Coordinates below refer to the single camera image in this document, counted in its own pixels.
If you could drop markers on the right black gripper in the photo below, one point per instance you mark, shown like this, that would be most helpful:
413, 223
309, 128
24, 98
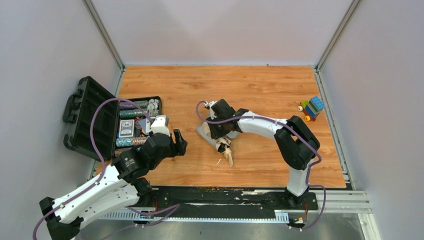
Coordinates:
215, 133

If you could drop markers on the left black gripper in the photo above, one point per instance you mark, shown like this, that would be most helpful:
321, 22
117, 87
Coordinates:
178, 145

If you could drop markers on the beige folding umbrella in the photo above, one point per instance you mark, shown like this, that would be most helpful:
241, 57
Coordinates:
221, 144

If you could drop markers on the grey glasses case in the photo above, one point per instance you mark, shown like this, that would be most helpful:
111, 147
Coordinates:
201, 133

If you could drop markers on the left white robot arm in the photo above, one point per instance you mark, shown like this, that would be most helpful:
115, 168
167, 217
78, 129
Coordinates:
121, 184

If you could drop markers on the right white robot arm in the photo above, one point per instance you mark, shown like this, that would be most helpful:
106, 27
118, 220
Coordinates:
296, 142

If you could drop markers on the black poker chip case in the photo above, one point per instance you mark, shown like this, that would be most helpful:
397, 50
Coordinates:
88, 128

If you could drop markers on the colourful toy block car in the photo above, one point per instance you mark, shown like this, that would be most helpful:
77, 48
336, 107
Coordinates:
311, 108

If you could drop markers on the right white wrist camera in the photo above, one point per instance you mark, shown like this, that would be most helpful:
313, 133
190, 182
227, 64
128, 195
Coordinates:
208, 105

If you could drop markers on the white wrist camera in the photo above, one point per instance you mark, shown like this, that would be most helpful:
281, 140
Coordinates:
208, 105
160, 125

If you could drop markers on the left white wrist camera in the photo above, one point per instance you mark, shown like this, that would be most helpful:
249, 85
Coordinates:
160, 125

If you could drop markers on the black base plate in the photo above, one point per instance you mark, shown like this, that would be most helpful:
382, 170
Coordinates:
209, 202

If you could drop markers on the aluminium frame rail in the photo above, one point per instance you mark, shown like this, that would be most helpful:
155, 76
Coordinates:
329, 202

